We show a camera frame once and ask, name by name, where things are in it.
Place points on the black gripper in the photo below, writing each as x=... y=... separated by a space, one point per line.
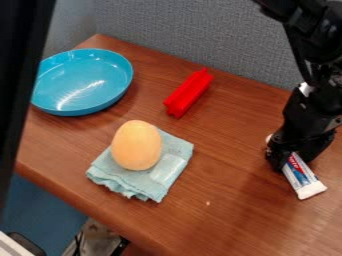
x=312 y=117

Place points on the white toothpaste tube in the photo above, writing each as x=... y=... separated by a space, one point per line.
x=302 y=178

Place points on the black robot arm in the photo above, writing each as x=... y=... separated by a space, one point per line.
x=313 y=26

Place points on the blue plastic plate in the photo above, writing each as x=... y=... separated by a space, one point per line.
x=82 y=81

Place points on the clear small plastic bottle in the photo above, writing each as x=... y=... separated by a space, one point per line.
x=167 y=169

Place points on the red plastic block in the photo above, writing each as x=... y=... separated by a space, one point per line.
x=187 y=93

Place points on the light blue folded cloth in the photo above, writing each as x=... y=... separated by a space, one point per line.
x=135 y=183

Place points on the orange egg-shaped sponge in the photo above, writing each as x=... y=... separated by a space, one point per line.
x=137 y=145

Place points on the grey stand under table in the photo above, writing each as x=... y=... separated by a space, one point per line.
x=96 y=240

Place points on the dark foreground post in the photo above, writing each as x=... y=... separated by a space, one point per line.
x=24 y=24

